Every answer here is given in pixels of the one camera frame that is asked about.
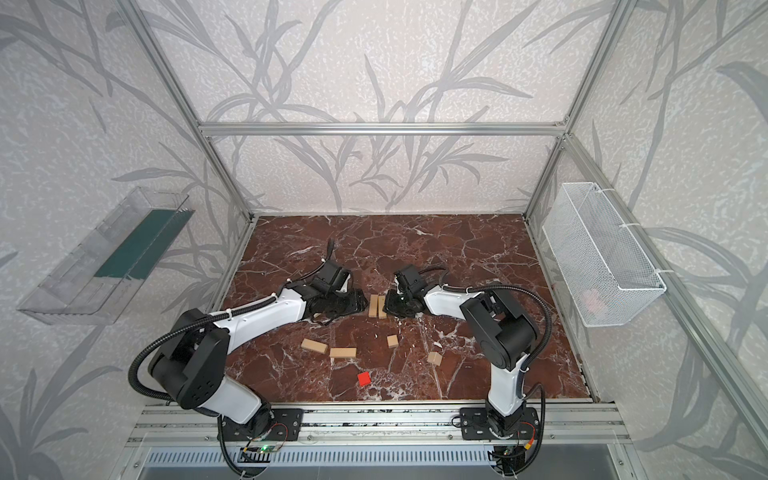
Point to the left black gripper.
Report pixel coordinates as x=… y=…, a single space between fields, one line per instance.
x=339 y=301

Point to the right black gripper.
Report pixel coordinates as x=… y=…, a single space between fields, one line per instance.
x=398 y=301

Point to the wood block diagonal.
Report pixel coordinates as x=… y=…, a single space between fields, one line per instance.
x=382 y=314

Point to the wood block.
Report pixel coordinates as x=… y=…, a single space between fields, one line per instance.
x=314 y=346
x=343 y=353
x=373 y=306

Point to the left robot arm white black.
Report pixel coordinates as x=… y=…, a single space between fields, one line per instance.
x=188 y=364

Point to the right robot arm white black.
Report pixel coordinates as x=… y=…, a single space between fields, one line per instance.
x=511 y=325

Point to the red cube block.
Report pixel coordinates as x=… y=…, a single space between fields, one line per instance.
x=364 y=379

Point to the small wood cube right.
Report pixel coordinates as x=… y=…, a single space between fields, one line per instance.
x=434 y=358

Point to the green circuit board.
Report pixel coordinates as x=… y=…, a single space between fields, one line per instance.
x=262 y=451

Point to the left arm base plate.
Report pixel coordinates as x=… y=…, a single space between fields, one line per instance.
x=279 y=424

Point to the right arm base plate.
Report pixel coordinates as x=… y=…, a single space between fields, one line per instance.
x=474 y=425

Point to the white wire mesh basket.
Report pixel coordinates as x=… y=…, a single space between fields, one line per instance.
x=608 y=274

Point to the aluminium front rail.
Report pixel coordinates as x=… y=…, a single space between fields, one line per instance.
x=385 y=424

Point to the clear plastic wall bin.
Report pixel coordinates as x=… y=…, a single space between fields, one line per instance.
x=94 y=284

